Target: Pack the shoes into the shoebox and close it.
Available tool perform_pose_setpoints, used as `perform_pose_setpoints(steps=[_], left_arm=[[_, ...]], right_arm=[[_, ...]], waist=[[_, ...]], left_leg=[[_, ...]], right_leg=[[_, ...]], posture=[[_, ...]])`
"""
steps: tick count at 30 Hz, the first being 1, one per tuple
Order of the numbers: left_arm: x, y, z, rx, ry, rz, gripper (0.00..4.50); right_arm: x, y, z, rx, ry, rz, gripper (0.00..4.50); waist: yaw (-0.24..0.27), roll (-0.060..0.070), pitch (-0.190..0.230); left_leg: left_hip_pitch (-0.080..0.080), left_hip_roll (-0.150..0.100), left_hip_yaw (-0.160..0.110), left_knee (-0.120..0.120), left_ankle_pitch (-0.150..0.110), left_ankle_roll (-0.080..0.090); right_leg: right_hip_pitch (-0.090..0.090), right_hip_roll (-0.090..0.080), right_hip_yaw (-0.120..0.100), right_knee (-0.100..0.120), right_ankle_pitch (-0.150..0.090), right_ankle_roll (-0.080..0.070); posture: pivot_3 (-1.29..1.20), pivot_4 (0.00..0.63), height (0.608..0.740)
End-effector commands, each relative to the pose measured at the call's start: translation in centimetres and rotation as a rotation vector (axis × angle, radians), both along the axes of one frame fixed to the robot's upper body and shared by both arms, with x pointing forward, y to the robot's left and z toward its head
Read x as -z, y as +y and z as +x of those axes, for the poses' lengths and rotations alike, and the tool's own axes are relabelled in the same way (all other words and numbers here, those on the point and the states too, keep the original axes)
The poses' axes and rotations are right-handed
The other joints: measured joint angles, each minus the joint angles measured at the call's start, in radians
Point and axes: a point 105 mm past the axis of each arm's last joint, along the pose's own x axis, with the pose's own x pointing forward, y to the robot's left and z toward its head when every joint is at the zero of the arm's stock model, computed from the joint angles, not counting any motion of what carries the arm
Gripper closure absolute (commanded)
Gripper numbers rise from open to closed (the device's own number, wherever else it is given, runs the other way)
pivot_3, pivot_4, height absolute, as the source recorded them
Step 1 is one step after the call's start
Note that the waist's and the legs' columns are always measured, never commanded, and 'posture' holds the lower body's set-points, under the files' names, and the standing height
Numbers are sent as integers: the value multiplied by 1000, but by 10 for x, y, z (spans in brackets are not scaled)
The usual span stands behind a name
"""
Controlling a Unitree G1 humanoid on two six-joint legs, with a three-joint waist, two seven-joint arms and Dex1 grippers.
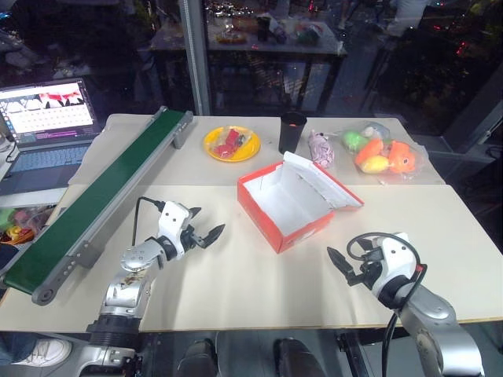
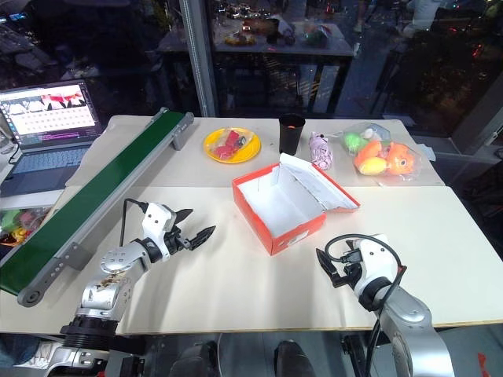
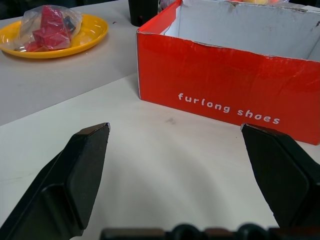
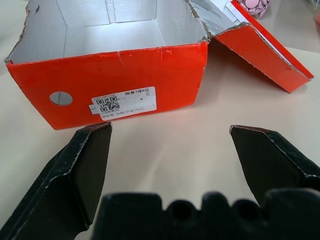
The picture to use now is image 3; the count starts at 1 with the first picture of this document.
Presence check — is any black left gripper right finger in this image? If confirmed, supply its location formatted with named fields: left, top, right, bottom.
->
left=240, top=123, right=320, bottom=229

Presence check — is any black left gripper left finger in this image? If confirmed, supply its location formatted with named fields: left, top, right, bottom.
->
left=0, top=122, right=111, bottom=240

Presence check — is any red shoe box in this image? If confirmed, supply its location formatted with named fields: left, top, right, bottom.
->
left=136, top=0, right=320, bottom=146

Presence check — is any yellow plastic plate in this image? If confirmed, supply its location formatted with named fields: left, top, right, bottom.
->
left=0, top=14, right=109, bottom=60

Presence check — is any clear bag of red blocks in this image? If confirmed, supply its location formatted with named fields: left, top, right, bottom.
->
left=13, top=4, right=83, bottom=53

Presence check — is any black cylindrical object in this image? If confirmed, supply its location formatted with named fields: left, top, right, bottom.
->
left=127, top=0, right=160, bottom=27

